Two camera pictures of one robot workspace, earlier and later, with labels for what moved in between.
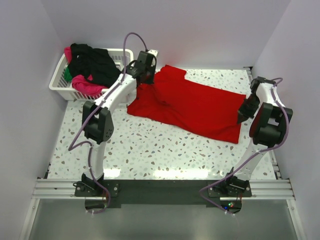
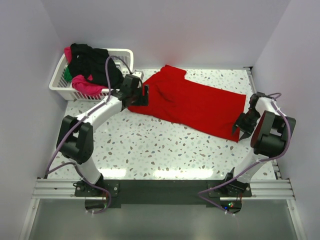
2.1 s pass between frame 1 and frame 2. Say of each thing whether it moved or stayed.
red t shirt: stayed
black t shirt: stayed
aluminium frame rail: stayed
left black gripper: moved
